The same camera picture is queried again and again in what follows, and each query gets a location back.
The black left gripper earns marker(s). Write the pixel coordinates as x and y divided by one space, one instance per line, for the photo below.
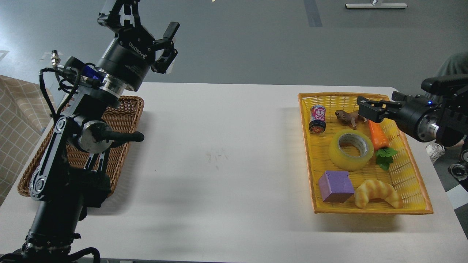
128 57

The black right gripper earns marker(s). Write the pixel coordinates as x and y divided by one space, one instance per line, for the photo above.
414 115

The yellow tape roll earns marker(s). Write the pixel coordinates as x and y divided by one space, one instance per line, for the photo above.
359 141

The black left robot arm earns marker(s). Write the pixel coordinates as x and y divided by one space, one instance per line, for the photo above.
71 175

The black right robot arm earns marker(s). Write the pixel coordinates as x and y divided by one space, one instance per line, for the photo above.
438 118

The orange toy carrot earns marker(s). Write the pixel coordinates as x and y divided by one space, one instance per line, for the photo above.
382 150

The small pink drink can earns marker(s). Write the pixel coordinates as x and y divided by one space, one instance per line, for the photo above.
317 122

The yellow plastic basket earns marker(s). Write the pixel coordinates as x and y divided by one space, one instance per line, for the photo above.
403 174

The brown wicker basket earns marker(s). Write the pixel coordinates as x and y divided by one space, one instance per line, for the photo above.
123 119

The toy croissant bread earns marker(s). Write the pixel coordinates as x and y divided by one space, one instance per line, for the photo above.
375 189

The purple cube block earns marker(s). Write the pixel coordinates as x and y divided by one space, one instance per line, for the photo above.
335 186

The white metal bar on floor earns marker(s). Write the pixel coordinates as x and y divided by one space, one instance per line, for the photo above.
377 5

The beige checkered cloth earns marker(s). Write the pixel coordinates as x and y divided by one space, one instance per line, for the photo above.
24 115

